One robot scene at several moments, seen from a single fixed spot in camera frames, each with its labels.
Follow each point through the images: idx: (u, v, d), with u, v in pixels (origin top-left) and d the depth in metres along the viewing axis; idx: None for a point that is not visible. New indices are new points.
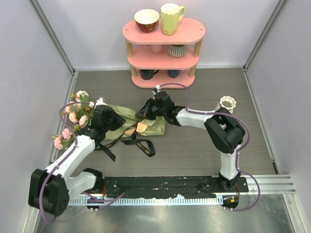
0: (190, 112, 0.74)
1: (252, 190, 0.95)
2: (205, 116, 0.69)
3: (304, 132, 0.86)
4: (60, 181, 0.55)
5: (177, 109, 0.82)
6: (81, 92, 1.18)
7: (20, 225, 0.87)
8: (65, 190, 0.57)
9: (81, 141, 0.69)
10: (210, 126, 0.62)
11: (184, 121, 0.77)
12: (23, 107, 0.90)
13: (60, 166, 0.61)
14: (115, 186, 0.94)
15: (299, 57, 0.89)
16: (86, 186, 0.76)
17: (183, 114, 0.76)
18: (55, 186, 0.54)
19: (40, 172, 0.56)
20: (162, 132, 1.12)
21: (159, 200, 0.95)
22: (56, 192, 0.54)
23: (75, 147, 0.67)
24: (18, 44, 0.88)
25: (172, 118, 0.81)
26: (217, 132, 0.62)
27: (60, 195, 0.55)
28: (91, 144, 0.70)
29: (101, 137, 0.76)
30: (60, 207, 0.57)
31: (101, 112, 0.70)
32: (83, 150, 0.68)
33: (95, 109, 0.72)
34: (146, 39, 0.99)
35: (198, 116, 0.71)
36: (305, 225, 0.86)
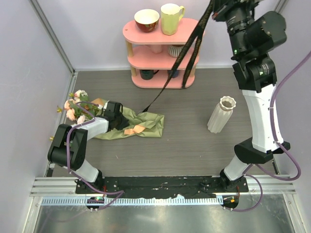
0: (266, 121, 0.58)
1: (252, 190, 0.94)
2: (272, 141, 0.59)
3: (305, 132, 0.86)
4: (85, 131, 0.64)
5: (265, 70, 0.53)
6: (80, 92, 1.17)
7: (20, 225, 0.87)
8: (85, 143, 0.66)
9: (98, 119, 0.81)
10: (262, 160, 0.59)
11: (253, 104, 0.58)
12: (23, 107, 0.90)
13: (83, 126, 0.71)
14: (115, 185, 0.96)
15: (298, 57, 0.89)
16: (90, 175, 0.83)
17: (263, 103, 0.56)
18: (81, 134, 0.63)
19: (66, 126, 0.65)
20: (159, 134, 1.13)
21: (159, 200, 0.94)
22: (80, 140, 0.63)
23: (94, 120, 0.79)
24: (18, 44, 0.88)
25: (248, 74, 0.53)
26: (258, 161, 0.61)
27: (81, 145, 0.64)
28: (105, 124, 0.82)
29: (112, 124, 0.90)
30: (78, 159, 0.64)
31: (114, 104, 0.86)
32: (100, 123, 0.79)
33: (110, 101, 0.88)
34: (146, 39, 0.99)
35: (267, 133, 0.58)
36: (305, 225, 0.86)
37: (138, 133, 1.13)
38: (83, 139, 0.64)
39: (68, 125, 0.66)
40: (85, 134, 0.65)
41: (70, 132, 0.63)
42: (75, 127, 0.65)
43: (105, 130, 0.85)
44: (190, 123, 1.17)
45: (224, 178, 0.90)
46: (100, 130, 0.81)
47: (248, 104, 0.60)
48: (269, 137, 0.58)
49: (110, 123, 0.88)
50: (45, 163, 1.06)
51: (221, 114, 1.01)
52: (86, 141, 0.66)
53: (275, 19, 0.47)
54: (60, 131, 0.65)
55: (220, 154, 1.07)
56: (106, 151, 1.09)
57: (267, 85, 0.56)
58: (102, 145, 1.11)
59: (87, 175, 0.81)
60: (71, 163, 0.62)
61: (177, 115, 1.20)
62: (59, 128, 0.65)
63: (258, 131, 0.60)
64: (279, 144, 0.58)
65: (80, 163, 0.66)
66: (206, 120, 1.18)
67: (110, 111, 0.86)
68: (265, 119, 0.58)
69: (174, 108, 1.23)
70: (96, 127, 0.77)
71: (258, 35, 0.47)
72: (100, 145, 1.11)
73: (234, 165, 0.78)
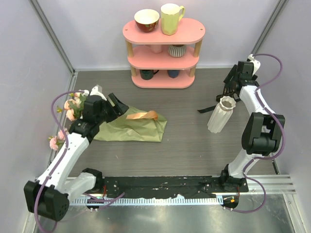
0: (252, 96, 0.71)
1: (252, 190, 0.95)
2: (261, 108, 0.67)
3: (305, 132, 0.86)
4: (54, 192, 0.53)
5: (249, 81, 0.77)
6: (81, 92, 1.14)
7: (20, 225, 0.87)
8: (61, 198, 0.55)
9: (73, 141, 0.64)
10: (252, 118, 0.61)
11: (244, 95, 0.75)
12: (23, 107, 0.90)
13: (52, 175, 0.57)
14: (115, 185, 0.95)
15: (299, 58, 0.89)
16: (86, 186, 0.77)
17: (249, 91, 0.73)
18: (50, 196, 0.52)
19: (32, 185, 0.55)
20: (159, 139, 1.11)
21: (159, 200, 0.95)
22: (51, 203, 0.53)
23: (66, 150, 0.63)
24: (18, 43, 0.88)
25: (238, 84, 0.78)
26: (252, 127, 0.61)
27: (57, 202, 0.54)
28: (83, 143, 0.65)
29: (95, 131, 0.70)
30: (61, 209, 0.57)
31: (94, 105, 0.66)
32: (75, 151, 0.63)
33: (87, 101, 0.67)
34: (146, 39, 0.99)
35: (256, 104, 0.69)
36: (305, 225, 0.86)
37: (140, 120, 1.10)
38: (55, 200, 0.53)
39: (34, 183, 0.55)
40: (56, 193, 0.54)
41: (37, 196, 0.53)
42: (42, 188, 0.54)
43: (87, 142, 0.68)
44: (190, 123, 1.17)
45: (224, 173, 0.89)
46: (79, 156, 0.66)
47: (245, 103, 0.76)
48: (258, 106, 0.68)
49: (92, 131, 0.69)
50: (45, 163, 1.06)
51: (221, 114, 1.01)
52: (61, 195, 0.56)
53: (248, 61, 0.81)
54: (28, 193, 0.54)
55: (220, 154, 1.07)
56: (106, 151, 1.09)
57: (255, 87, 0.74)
58: (102, 145, 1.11)
59: (82, 189, 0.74)
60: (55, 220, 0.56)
61: (178, 115, 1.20)
62: (25, 190, 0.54)
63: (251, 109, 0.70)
64: (267, 109, 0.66)
65: (68, 206, 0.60)
66: (206, 120, 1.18)
67: (89, 113, 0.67)
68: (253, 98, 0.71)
69: (174, 108, 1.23)
70: (70, 162, 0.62)
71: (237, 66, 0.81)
72: (100, 145, 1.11)
73: (237, 159, 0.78)
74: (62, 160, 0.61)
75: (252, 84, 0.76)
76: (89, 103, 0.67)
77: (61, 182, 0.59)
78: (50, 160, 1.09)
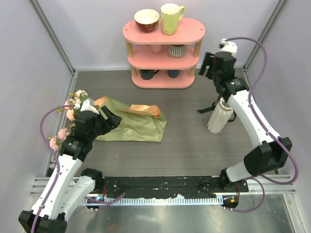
0: (248, 112, 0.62)
1: (252, 190, 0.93)
2: (265, 134, 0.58)
3: (305, 132, 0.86)
4: (48, 223, 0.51)
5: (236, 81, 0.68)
6: (80, 92, 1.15)
7: (21, 225, 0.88)
8: (57, 224, 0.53)
9: (64, 166, 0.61)
10: (261, 153, 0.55)
11: (236, 106, 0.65)
12: (23, 107, 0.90)
13: (45, 205, 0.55)
14: (115, 185, 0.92)
15: (299, 58, 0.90)
16: (87, 191, 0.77)
17: (242, 102, 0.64)
18: (43, 226, 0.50)
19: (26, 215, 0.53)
20: (159, 139, 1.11)
21: (159, 200, 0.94)
22: (46, 232, 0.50)
23: (58, 175, 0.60)
24: (18, 44, 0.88)
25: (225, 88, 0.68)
26: (262, 160, 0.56)
27: (53, 230, 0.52)
28: (75, 164, 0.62)
29: (86, 149, 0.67)
30: (59, 232, 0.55)
31: (85, 122, 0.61)
32: (68, 175, 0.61)
33: (78, 117, 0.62)
34: (146, 39, 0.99)
35: (257, 126, 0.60)
36: (305, 225, 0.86)
37: (143, 111, 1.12)
38: (51, 229, 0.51)
39: (29, 213, 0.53)
40: (51, 223, 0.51)
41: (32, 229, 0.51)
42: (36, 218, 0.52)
43: (79, 162, 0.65)
44: (190, 123, 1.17)
45: (224, 176, 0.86)
46: (72, 177, 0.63)
47: (237, 113, 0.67)
48: (259, 129, 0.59)
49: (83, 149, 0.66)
50: (45, 163, 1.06)
51: (221, 114, 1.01)
52: (57, 223, 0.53)
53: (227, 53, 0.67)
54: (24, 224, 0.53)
55: (220, 154, 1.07)
56: (106, 151, 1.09)
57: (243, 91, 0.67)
58: (102, 145, 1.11)
59: (82, 197, 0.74)
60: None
61: (178, 115, 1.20)
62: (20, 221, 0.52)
63: (250, 129, 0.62)
64: (270, 135, 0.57)
65: (66, 227, 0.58)
66: (206, 120, 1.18)
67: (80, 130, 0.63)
68: (251, 116, 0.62)
69: (174, 108, 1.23)
70: (62, 187, 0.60)
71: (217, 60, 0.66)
72: (100, 145, 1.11)
73: (236, 169, 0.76)
74: (55, 185, 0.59)
75: (240, 85, 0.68)
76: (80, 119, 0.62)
77: (56, 208, 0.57)
78: (50, 160, 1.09)
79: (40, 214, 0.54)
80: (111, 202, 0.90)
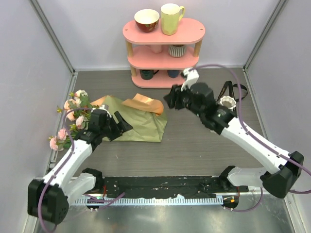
0: (250, 139, 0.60)
1: (251, 190, 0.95)
2: (276, 157, 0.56)
3: (305, 132, 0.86)
4: (60, 190, 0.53)
5: (220, 110, 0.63)
6: (80, 92, 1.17)
7: (20, 225, 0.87)
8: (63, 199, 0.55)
9: (78, 147, 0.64)
10: (284, 179, 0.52)
11: (233, 137, 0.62)
12: (23, 107, 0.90)
13: (57, 175, 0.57)
14: (115, 185, 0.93)
15: (299, 58, 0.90)
16: (86, 187, 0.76)
17: (239, 132, 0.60)
18: (53, 195, 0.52)
19: (37, 183, 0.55)
20: (159, 139, 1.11)
21: (160, 200, 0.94)
22: (54, 202, 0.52)
23: (71, 153, 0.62)
24: (18, 43, 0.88)
25: (214, 122, 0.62)
26: (285, 185, 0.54)
27: (60, 202, 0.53)
28: (88, 149, 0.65)
29: (97, 141, 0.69)
30: (61, 212, 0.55)
31: (99, 116, 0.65)
32: (80, 156, 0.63)
33: (93, 112, 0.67)
34: (146, 39, 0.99)
35: (265, 151, 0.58)
36: (305, 225, 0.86)
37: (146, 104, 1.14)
38: (59, 199, 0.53)
39: (39, 181, 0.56)
40: (60, 192, 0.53)
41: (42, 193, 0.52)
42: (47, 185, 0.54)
43: (90, 150, 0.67)
44: (190, 123, 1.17)
45: (224, 181, 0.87)
46: (81, 162, 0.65)
47: (236, 142, 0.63)
48: (269, 154, 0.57)
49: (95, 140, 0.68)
50: (45, 163, 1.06)
51: None
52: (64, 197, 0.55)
53: (201, 84, 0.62)
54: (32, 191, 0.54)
55: (220, 154, 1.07)
56: (106, 151, 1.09)
57: (234, 120, 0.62)
58: (102, 145, 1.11)
59: (81, 191, 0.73)
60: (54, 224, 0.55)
61: (178, 115, 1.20)
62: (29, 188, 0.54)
63: (258, 155, 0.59)
64: (283, 156, 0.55)
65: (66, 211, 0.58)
66: None
67: (94, 124, 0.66)
68: (254, 142, 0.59)
69: None
70: (74, 165, 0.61)
71: (197, 96, 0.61)
72: (100, 145, 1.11)
73: (246, 179, 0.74)
74: (68, 160, 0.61)
75: (226, 113, 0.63)
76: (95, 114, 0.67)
77: (64, 183, 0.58)
78: (50, 160, 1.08)
79: (50, 183, 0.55)
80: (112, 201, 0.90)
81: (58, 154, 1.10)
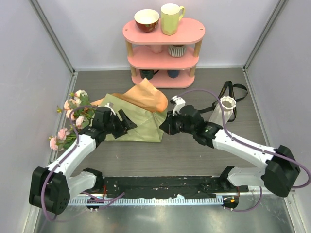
0: (235, 143, 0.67)
1: (252, 190, 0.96)
2: (262, 153, 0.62)
3: (305, 132, 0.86)
4: (63, 178, 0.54)
5: (210, 127, 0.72)
6: (80, 92, 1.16)
7: (20, 225, 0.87)
8: (66, 188, 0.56)
9: (83, 141, 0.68)
10: (274, 172, 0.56)
11: (223, 146, 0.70)
12: (23, 107, 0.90)
13: (61, 164, 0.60)
14: (115, 185, 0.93)
15: (299, 58, 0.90)
16: (87, 185, 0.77)
17: (225, 140, 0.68)
18: (56, 182, 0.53)
19: (41, 170, 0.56)
20: (159, 139, 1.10)
21: (160, 200, 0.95)
22: (56, 190, 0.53)
23: (76, 145, 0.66)
24: (18, 43, 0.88)
25: (204, 137, 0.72)
26: (280, 179, 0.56)
27: (62, 190, 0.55)
28: (92, 143, 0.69)
29: (102, 137, 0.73)
30: (62, 202, 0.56)
31: (104, 113, 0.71)
32: (84, 149, 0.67)
33: (97, 110, 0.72)
34: (146, 39, 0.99)
35: (251, 151, 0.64)
36: (305, 225, 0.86)
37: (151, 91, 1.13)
38: (62, 187, 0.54)
39: (43, 168, 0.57)
40: (63, 181, 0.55)
41: (46, 181, 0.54)
42: (51, 173, 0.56)
43: (94, 146, 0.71)
44: None
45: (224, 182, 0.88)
46: (84, 156, 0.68)
47: (228, 151, 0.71)
48: (255, 153, 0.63)
49: (99, 136, 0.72)
50: (45, 164, 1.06)
51: (221, 114, 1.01)
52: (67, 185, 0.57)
53: (187, 106, 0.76)
54: (35, 180, 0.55)
55: (220, 154, 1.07)
56: (106, 151, 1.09)
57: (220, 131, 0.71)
58: (102, 145, 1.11)
59: (83, 187, 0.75)
60: (55, 213, 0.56)
61: None
62: (33, 174, 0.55)
63: (247, 157, 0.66)
64: (267, 152, 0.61)
65: (68, 201, 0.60)
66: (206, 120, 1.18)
67: (98, 121, 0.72)
68: (240, 145, 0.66)
69: None
70: (77, 157, 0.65)
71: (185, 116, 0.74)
72: (100, 146, 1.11)
73: (246, 179, 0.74)
74: (73, 152, 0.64)
75: (214, 127, 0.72)
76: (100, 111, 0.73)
77: (67, 173, 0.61)
78: (50, 160, 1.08)
79: (54, 171, 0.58)
80: (112, 201, 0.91)
81: (58, 154, 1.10)
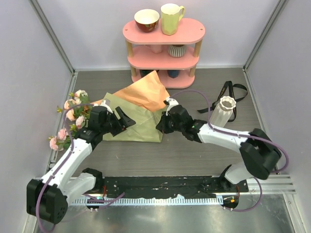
0: (216, 133, 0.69)
1: (252, 190, 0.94)
2: (237, 137, 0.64)
3: (305, 132, 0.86)
4: (57, 191, 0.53)
5: (197, 124, 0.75)
6: (80, 92, 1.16)
7: (20, 225, 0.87)
8: (62, 198, 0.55)
9: (77, 146, 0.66)
10: (247, 152, 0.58)
11: (208, 138, 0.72)
12: (23, 107, 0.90)
13: (56, 175, 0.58)
14: (115, 185, 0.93)
15: (299, 58, 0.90)
16: (86, 187, 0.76)
17: (208, 131, 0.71)
18: (51, 196, 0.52)
19: (36, 183, 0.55)
20: (159, 139, 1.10)
21: (160, 200, 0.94)
22: (52, 203, 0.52)
23: (71, 153, 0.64)
24: (19, 44, 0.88)
25: (192, 133, 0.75)
26: (255, 158, 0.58)
27: (59, 202, 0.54)
28: (87, 148, 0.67)
29: (97, 140, 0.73)
30: (60, 212, 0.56)
31: (99, 114, 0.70)
32: (79, 156, 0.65)
33: (93, 110, 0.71)
34: (146, 39, 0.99)
35: (228, 137, 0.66)
36: (305, 225, 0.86)
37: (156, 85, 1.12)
38: (57, 200, 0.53)
39: (38, 180, 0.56)
40: (59, 193, 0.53)
41: (40, 194, 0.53)
42: (45, 186, 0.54)
43: (90, 149, 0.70)
44: None
45: (224, 182, 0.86)
46: (80, 162, 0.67)
47: (213, 142, 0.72)
48: (232, 138, 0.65)
49: (95, 139, 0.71)
50: (45, 164, 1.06)
51: (221, 114, 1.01)
52: (62, 196, 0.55)
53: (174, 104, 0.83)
54: (29, 192, 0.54)
55: (220, 154, 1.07)
56: (106, 151, 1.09)
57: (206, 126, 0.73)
58: (102, 145, 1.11)
59: (82, 190, 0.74)
60: (53, 223, 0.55)
61: None
62: (27, 188, 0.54)
63: (227, 144, 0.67)
64: (241, 135, 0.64)
65: (67, 208, 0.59)
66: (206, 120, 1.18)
67: (94, 122, 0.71)
68: (220, 134, 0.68)
69: None
70: (73, 165, 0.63)
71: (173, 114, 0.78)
72: (100, 146, 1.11)
73: (239, 174, 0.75)
74: (67, 160, 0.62)
75: (199, 124, 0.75)
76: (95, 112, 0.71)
77: (63, 183, 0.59)
78: (50, 160, 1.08)
79: (49, 184, 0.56)
80: (112, 201, 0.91)
81: (58, 154, 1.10)
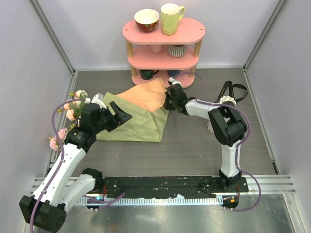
0: (197, 104, 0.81)
1: (252, 190, 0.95)
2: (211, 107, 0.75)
3: (304, 132, 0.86)
4: (50, 207, 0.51)
5: (187, 99, 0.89)
6: (80, 92, 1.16)
7: (21, 225, 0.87)
8: (58, 210, 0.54)
9: (68, 154, 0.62)
10: (214, 116, 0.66)
11: (193, 109, 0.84)
12: (23, 107, 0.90)
13: (47, 190, 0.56)
14: (115, 186, 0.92)
15: (299, 58, 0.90)
16: (85, 190, 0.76)
17: (191, 102, 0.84)
18: (44, 212, 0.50)
19: (27, 200, 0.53)
20: (159, 139, 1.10)
21: (159, 200, 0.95)
22: (47, 218, 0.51)
23: (61, 162, 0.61)
24: (18, 43, 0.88)
25: (182, 107, 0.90)
26: (219, 123, 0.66)
27: (54, 216, 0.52)
28: (79, 153, 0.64)
29: (90, 141, 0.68)
30: (59, 221, 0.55)
31: (90, 113, 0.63)
32: (71, 164, 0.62)
33: (84, 109, 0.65)
34: (146, 39, 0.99)
35: (204, 106, 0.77)
36: (305, 225, 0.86)
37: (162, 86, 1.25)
38: (51, 215, 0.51)
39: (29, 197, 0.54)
40: (52, 208, 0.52)
41: (33, 212, 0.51)
42: (37, 203, 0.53)
43: (83, 153, 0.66)
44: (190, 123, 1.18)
45: (224, 179, 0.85)
46: (73, 169, 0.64)
47: (196, 113, 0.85)
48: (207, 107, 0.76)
49: (88, 140, 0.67)
50: (45, 164, 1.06)
51: None
52: (58, 209, 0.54)
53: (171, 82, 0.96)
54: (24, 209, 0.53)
55: (220, 154, 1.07)
56: (106, 151, 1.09)
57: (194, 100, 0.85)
58: (102, 145, 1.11)
59: (81, 194, 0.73)
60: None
61: (178, 115, 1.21)
62: (20, 206, 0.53)
63: (204, 113, 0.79)
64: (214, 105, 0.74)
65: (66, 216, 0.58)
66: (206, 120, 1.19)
67: (85, 123, 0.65)
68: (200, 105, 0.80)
69: None
70: (65, 175, 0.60)
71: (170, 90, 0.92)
72: (100, 146, 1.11)
73: (224, 157, 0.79)
74: (60, 170, 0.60)
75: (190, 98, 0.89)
76: (86, 111, 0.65)
77: (57, 195, 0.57)
78: (50, 160, 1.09)
79: (41, 200, 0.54)
80: (111, 202, 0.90)
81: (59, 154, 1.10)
